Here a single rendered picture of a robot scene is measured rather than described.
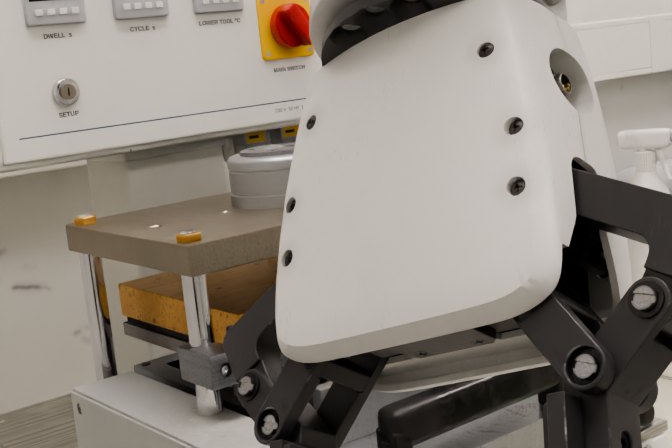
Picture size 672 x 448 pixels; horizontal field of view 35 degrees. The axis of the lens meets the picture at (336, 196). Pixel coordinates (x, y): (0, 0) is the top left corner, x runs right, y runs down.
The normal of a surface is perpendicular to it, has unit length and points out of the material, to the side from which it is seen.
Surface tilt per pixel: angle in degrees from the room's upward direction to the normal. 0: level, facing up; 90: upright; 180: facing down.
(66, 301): 90
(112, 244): 90
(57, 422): 0
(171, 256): 90
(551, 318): 60
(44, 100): 90
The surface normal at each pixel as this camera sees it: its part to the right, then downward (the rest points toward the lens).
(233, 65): 0.61, 0.05
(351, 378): 0.58, 0.33
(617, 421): 0.75, -0.26
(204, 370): -0.79, 0.17
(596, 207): -0.66, -0.35
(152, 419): -0.11, -0.98
